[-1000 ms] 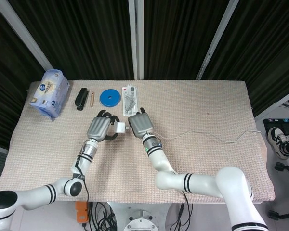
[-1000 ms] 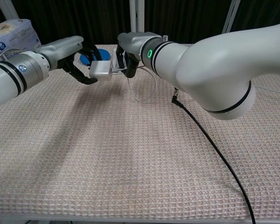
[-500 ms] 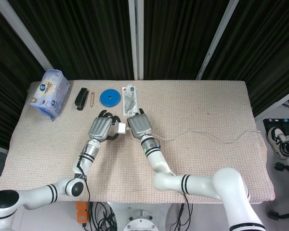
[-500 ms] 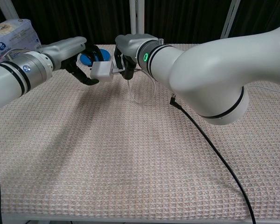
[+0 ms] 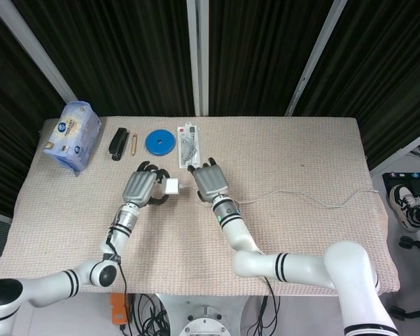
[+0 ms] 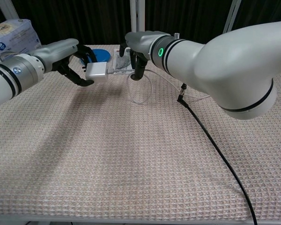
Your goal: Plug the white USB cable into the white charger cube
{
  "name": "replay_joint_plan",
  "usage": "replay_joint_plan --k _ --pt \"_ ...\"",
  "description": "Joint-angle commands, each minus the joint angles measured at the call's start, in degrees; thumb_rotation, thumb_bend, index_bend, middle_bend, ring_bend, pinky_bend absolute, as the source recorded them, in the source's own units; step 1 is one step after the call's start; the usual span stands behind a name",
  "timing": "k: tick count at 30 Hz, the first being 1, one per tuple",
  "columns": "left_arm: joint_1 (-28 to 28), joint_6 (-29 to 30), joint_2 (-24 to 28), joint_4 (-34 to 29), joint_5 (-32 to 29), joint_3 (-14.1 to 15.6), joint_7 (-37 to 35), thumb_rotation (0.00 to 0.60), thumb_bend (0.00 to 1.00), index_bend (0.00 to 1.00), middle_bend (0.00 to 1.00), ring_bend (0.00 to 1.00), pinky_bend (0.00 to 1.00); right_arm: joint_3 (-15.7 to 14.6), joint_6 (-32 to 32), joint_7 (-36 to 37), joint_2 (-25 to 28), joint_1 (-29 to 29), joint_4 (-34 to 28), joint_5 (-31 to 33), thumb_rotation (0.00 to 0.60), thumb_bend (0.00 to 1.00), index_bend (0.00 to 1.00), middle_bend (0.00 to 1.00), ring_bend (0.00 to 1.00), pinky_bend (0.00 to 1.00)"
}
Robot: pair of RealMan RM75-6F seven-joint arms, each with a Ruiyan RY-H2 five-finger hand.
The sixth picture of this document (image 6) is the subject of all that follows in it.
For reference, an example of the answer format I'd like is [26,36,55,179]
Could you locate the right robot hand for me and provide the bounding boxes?
[120,30,171,81]

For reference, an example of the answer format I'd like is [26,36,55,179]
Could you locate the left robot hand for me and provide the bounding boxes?
[32,38,98,87]

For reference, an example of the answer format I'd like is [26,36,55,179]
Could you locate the white usb cable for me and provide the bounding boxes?
[107,67,281,104]

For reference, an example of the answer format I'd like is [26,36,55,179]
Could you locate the white charger adapter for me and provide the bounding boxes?
[85,62,108,81]

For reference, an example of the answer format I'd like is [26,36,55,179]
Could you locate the blue round disc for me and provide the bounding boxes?
[79,48,111,65]

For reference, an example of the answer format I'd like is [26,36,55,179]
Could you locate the black pleated curtain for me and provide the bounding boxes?
[0,0,281,51]

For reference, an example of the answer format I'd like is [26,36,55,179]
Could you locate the blue tissue pack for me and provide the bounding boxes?
[0,18,42,62]

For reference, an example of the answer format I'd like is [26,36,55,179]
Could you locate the beige woven table cloth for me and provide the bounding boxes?
[0,44,281,222]

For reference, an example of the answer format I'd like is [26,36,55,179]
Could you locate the grey metal frame post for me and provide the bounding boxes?
[130,0,145,32]
[1,0,20,20]
[223,0,241,33]

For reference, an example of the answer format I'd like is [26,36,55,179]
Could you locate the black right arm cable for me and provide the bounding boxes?
[177,83,258,225]

